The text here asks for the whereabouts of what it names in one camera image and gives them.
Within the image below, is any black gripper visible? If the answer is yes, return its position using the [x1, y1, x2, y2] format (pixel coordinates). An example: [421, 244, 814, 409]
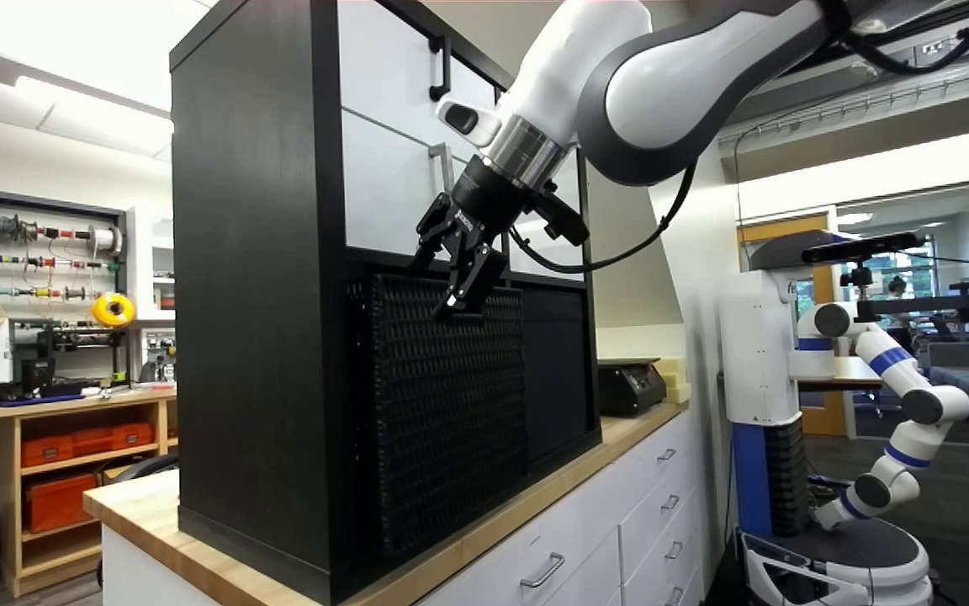
[435, 159, 545, 325]

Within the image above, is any black woven basket with handle slot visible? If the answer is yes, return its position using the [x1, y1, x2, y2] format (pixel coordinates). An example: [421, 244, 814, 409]
[346, 259, 536, 574]

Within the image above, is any black cube cabinet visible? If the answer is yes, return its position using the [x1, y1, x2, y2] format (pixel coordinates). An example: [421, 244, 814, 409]
[169, 0, 606, 606]

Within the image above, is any white counter cabinet wood top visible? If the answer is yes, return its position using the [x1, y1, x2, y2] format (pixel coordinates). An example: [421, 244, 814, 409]
[84, 385, 714, 606]

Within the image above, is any small black device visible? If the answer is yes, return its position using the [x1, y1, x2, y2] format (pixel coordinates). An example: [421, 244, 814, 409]
[591, 358, 671, 420]

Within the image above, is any white blue mobile robot body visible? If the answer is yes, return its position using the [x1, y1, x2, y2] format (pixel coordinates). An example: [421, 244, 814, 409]
[718, 229, 940, 606]

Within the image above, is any yellow filament spool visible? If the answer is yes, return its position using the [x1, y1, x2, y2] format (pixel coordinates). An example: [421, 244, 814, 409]
[86, 291, 141, 333]

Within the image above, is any small red storage bin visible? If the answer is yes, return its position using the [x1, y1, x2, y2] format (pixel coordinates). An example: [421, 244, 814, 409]
[19, 433, 82, 472]
[66, 425, 122, 462]
[108, 419, 160, 452]

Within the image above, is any grey tool pegboard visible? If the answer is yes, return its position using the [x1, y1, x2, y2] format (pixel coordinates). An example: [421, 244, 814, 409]
[0, 186, 136, 319]

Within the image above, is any black 3D printer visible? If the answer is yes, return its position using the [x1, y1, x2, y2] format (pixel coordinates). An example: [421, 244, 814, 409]
[8, 317, 136, 404]

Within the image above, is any wooden workbench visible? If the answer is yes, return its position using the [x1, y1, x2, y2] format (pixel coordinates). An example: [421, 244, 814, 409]
[0, 385, 183, 603]

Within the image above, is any large red storage bin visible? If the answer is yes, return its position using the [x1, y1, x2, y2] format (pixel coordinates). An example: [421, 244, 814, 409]
[19, 468, 108, 536]

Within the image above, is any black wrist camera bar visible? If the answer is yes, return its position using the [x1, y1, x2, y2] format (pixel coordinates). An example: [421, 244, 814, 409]
[408, 186, 591, 278]

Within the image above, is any white drawer with silver handle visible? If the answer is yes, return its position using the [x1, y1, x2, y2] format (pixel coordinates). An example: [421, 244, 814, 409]
[337, 108, 477, 262]

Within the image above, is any black drawer handle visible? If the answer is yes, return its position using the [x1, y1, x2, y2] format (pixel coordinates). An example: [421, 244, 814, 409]
[428, 33, 454, 105]

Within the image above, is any white drawer with black handle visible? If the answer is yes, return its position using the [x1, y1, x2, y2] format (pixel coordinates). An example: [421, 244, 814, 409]
[334, 0, 510, 156]

